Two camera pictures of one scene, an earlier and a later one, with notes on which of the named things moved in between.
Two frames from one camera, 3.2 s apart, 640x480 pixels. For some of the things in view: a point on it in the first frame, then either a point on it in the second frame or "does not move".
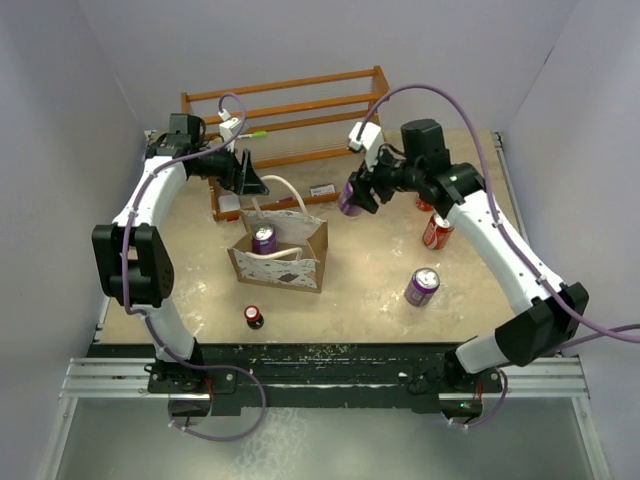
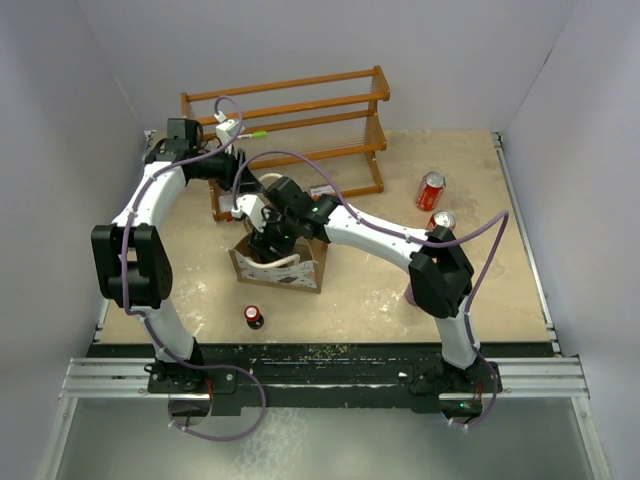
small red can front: [255, 319] does not move
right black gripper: [362, 190] to [260, 243]
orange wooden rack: [296, 133] does not move
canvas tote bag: [285, 250] does not move
